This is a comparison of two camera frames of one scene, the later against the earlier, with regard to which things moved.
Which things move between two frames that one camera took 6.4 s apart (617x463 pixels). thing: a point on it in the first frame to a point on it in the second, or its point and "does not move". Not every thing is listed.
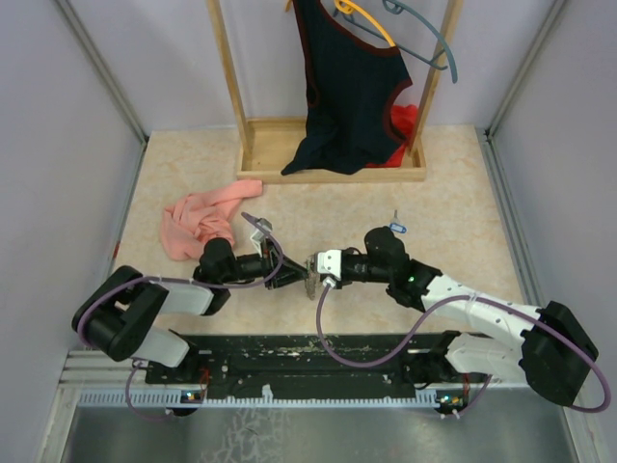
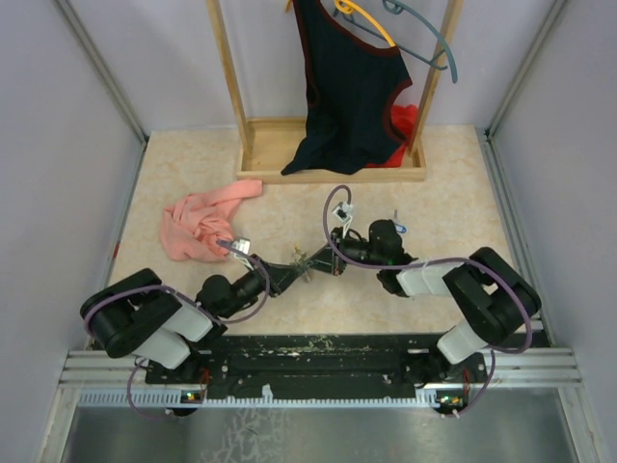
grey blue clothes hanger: (396, 8) does not move
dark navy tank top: (350, 81) does not move
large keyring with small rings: (313, 281) to (298, 259)
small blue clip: (396, 225) does not move
